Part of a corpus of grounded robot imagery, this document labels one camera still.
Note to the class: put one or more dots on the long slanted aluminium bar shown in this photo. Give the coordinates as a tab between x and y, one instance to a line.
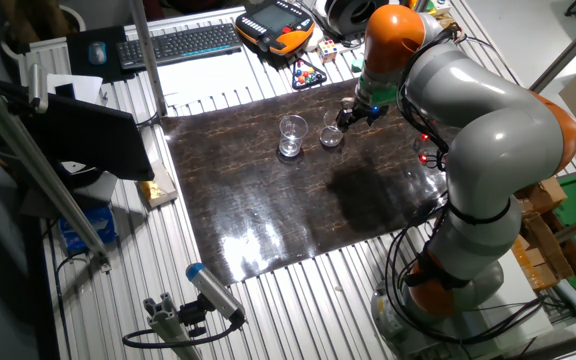
33	160

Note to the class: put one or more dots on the grey computer mouse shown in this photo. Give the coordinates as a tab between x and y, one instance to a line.
97	52

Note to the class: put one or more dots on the white base platform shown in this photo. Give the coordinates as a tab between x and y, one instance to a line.
523	300

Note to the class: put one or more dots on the small white paper sheet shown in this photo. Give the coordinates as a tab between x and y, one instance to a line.
85	87

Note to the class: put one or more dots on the upright aluminium post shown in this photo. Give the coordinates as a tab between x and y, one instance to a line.
145	55

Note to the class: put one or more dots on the short aluminium profile stub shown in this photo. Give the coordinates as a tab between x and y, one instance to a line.
168	325

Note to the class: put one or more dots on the blue tissue pack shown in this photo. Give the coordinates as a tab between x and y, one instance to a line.
88	227

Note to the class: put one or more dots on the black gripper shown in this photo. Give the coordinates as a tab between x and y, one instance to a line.
370	114

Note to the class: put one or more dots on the orange black teach pendant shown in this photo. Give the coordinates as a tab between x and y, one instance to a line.
273	25

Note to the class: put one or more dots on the clear glass beaker cup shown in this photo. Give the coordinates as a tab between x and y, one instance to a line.
331	135

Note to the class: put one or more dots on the clear ribbed plastic cup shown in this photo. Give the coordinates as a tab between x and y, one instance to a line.
293	135

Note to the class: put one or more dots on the black mouse pad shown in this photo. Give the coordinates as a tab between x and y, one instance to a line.
75	65

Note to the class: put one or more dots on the black monitor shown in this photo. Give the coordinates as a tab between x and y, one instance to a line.
93	140

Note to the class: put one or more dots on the rubik's cube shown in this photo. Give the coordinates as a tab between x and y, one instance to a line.
327	51

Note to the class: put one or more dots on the dark marble pattern mat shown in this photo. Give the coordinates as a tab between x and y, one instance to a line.
248	200

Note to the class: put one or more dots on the cardboard box pile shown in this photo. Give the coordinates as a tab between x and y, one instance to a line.
543	250

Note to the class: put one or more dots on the black computer keyboard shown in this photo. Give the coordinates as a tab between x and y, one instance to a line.
178	45

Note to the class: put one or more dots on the black filament spool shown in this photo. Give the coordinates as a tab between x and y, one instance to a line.
348	17

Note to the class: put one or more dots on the silver metal post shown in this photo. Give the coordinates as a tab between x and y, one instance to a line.
419	5

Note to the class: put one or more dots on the large white paper sheet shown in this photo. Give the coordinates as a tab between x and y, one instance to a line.
208	75

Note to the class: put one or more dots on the small silver camera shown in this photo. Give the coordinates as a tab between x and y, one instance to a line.
38	87

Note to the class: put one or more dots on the billiard ball triangle toy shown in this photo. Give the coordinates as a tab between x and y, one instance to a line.
308	76

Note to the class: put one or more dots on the silver camera blue cap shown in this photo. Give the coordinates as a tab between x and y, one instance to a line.
213	290

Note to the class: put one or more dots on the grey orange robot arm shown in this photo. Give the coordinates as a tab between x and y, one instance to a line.
493	135

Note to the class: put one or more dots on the white round bucket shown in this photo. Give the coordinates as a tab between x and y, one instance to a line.
80	19

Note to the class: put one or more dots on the green silver camera mount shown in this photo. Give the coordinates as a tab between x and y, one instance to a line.
378	92

